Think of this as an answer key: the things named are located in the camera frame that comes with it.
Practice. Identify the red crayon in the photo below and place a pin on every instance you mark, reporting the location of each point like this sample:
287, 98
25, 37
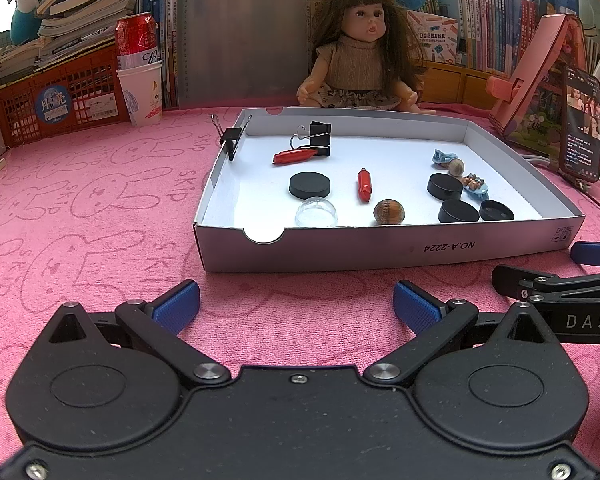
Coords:
295, 156
364, 186

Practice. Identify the smartphone with lit screen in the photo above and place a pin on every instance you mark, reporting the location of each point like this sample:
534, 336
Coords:
581, 125

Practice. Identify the white printed carton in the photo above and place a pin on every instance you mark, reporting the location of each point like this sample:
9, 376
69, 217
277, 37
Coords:
435, 35

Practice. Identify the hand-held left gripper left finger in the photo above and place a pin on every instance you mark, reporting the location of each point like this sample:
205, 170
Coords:
176, 307

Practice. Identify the plain blue hair clip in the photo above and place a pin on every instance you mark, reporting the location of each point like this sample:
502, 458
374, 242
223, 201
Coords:
441, 156

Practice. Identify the small blue white plush toy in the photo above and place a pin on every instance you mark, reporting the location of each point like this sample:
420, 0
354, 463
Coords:
24, 10

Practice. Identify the red soda can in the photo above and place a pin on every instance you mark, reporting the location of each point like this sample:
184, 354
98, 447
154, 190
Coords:
136, 37

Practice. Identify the white cardboard box tray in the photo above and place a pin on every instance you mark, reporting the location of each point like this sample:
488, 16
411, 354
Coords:
395, 145

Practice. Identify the brown haired baby doll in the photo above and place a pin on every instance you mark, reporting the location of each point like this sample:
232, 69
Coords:
355, 60

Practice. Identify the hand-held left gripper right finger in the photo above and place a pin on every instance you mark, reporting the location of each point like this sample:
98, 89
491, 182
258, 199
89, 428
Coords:
417, 307

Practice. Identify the pink printed table cloth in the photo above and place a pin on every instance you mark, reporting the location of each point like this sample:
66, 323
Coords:
105, 240

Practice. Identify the red plastic basket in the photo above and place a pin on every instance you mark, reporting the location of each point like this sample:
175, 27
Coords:
55, 100

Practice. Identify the row of upright shelf books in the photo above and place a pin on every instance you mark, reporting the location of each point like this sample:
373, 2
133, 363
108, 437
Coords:
485, 15

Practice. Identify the small black binder clip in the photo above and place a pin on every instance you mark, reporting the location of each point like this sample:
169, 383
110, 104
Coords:
231, 139

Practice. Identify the pink triangular book stand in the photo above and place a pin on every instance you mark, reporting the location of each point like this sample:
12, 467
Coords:
540, 75

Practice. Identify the large black binder clip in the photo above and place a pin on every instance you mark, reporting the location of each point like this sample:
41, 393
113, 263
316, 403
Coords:
321, 132

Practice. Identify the row of thin blue books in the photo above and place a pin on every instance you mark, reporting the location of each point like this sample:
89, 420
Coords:
159, 25

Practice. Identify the white paper cup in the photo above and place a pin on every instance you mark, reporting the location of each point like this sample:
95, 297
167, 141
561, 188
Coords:
140, 92

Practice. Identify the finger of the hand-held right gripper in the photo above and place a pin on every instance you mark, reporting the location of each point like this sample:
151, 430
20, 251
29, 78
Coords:
595, 254
555, 280

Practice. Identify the wooden desk organizer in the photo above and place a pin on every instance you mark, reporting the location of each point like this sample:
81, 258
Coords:
460, 85

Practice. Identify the stack of paperback books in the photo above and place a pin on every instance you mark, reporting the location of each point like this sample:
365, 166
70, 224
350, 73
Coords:
80, 5

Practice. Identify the translucent plastic storage box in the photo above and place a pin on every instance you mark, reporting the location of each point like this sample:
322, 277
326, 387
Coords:
240, 35

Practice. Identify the black round disc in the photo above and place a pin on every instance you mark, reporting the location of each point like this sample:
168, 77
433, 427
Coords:
445, 186
458, 211
496, 211
309, 185

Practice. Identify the brown acorn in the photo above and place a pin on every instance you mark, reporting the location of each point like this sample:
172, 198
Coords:
456, 166
389, 211

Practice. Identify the clear plastic dome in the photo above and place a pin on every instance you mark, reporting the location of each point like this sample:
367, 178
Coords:
316, 212

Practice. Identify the blue hair clip with bears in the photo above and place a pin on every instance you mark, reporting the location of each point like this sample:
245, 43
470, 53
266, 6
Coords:
476, 186

